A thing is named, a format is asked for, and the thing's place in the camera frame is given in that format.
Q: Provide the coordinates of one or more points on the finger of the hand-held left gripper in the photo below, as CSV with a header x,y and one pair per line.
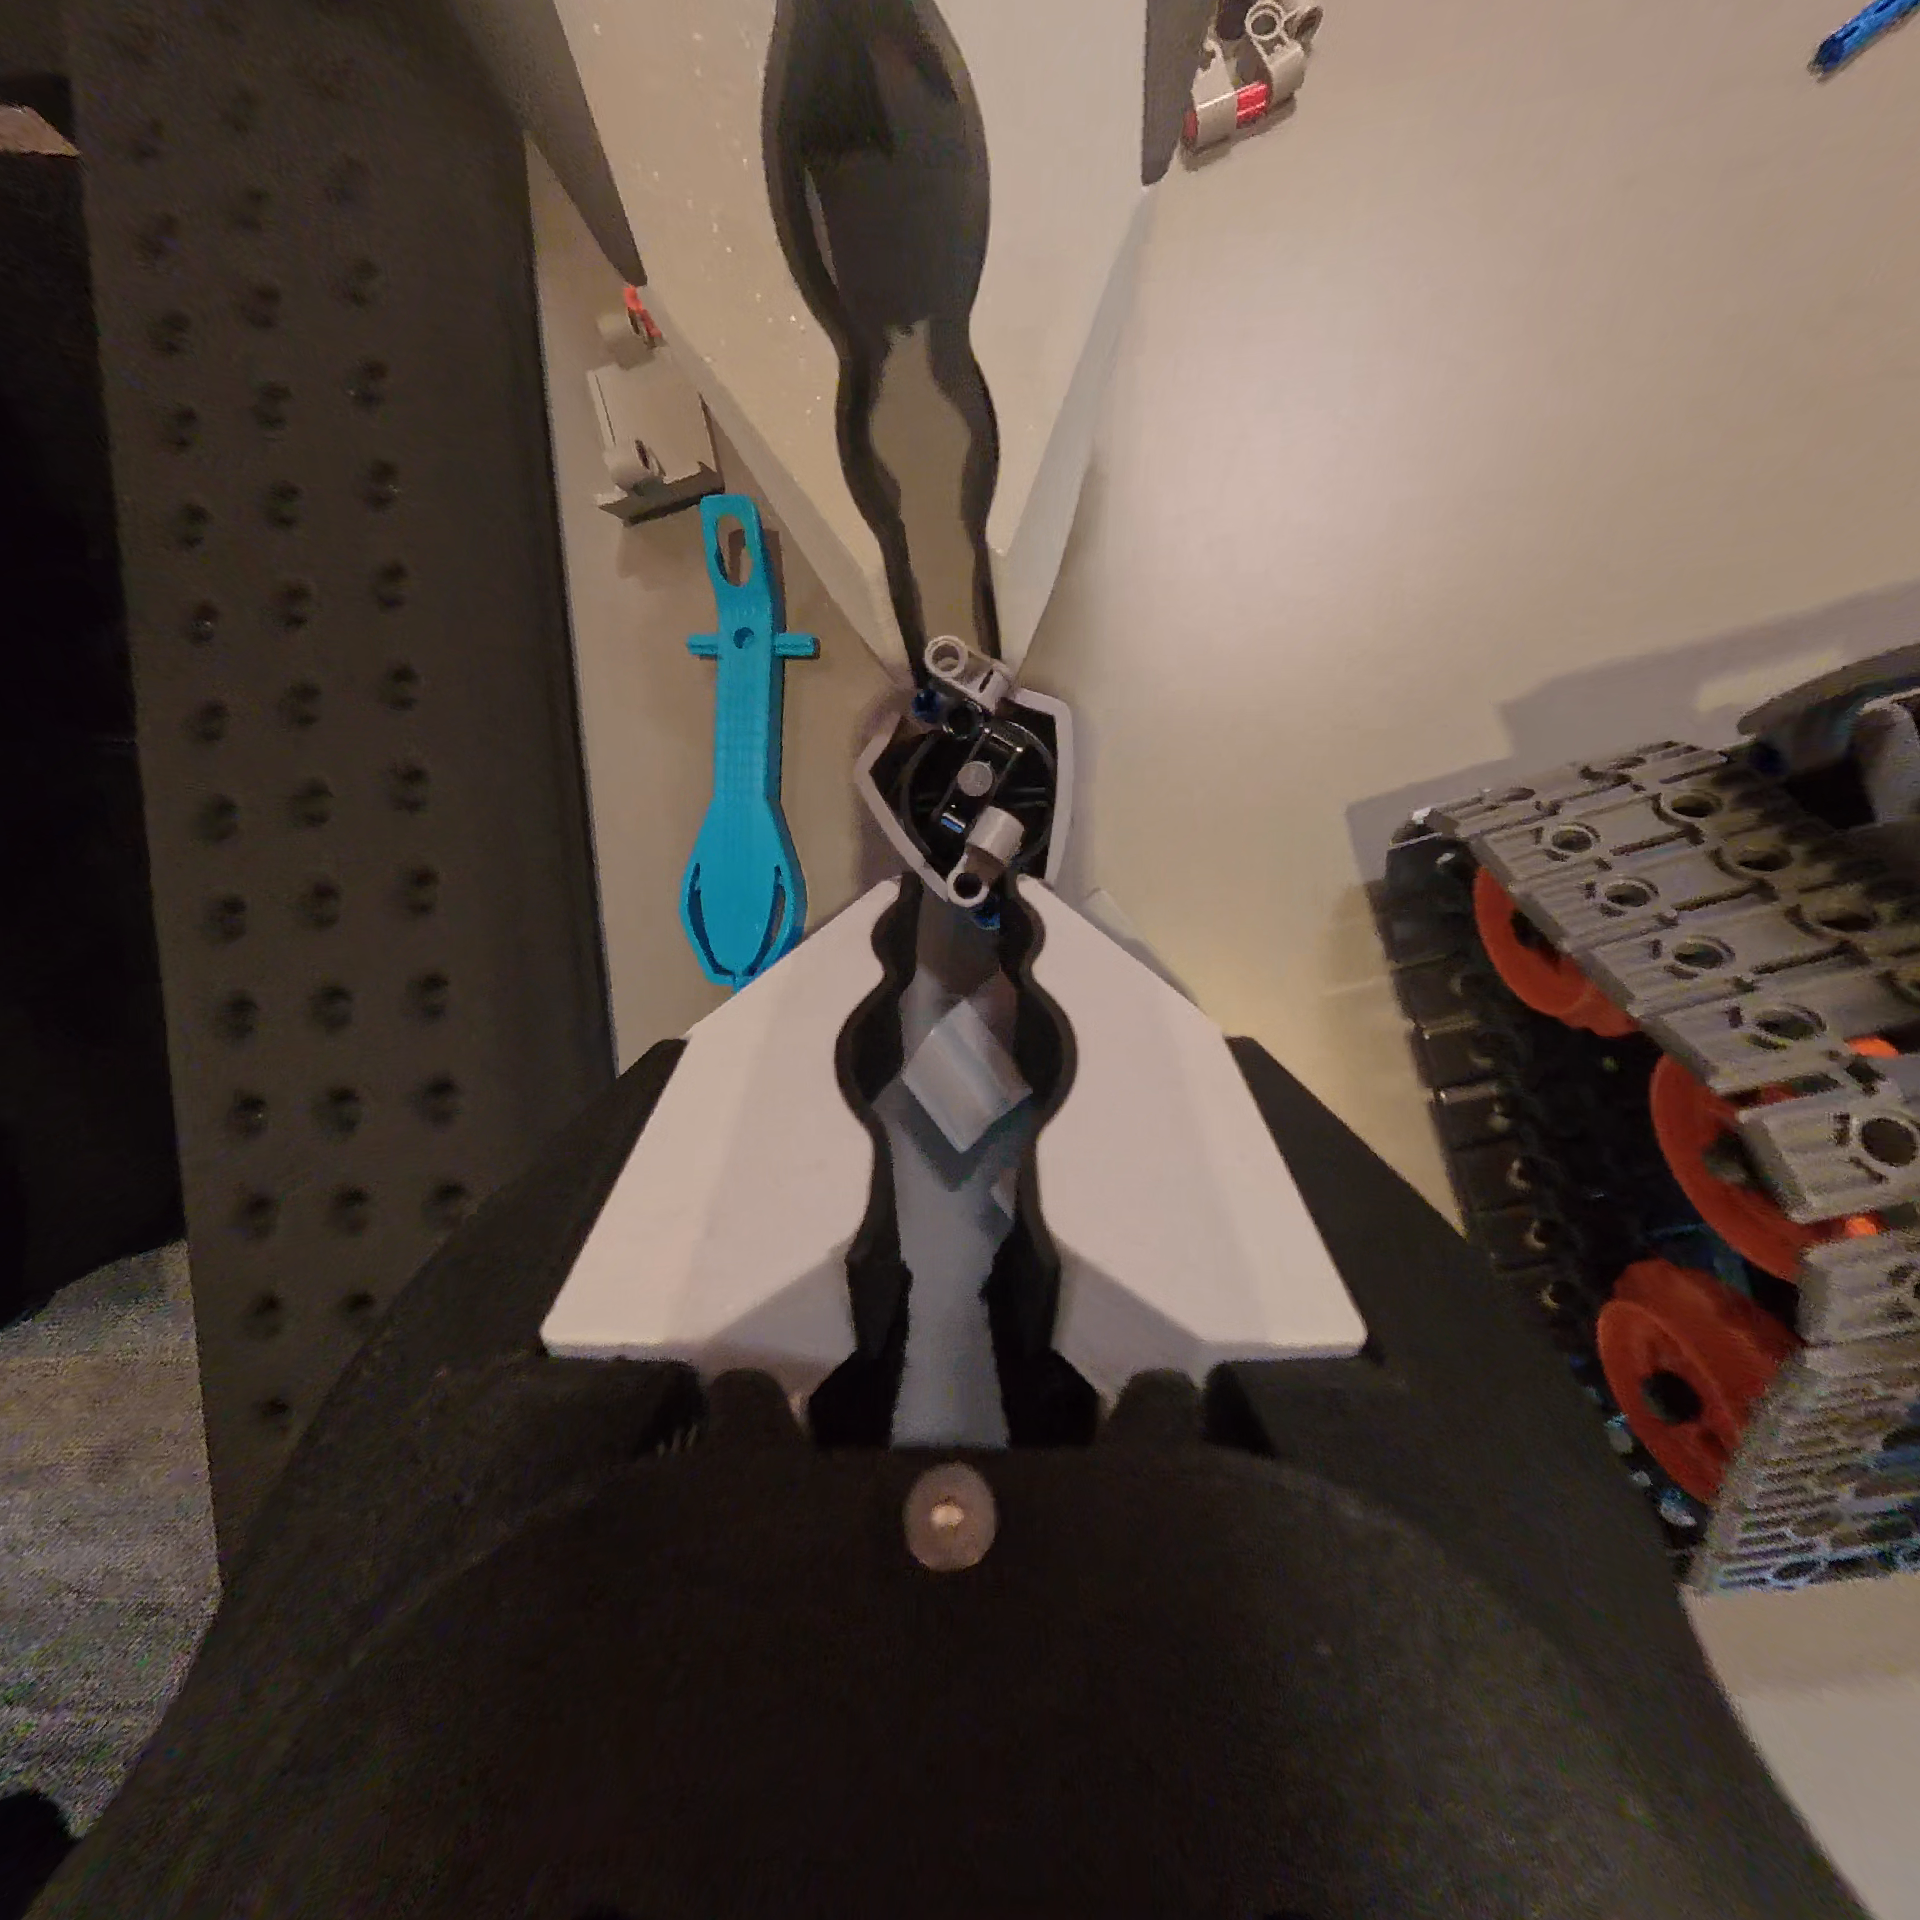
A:
x,y
708,211
1066,211

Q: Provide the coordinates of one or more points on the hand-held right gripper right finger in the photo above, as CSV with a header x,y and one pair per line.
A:
x,y
1200,1200

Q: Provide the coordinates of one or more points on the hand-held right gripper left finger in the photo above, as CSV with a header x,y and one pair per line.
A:
x,y
720,1200

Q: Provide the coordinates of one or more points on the blue toy wrench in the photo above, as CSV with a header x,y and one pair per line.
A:
x,y
741,779

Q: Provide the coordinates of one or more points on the grey toy wheel frame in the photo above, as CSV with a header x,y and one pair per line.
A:
x,y
967,779

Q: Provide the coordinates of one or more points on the small grey red toy part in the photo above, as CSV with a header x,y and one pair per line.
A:
x,y
1256,75

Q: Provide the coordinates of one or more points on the grey orange tracked toy robot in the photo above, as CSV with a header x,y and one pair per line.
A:
x,y
1711,1111

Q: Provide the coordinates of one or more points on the black perforated mat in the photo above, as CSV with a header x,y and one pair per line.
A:
x,y
333,750

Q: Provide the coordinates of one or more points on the small blue toy pin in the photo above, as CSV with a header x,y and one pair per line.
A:
x,y
1869,38

